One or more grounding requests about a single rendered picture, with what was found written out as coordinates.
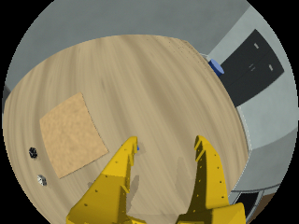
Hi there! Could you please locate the black die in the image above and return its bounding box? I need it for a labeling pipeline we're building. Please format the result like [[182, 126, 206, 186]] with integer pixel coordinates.
[[29, 147, 37, 159]]

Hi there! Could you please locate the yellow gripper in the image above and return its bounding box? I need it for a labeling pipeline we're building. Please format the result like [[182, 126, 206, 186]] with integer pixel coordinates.
[[65, 135, 246, 224]]

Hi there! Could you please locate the white die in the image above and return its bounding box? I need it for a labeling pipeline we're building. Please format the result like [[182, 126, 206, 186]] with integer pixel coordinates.
[[37, 175, 47, 186]]

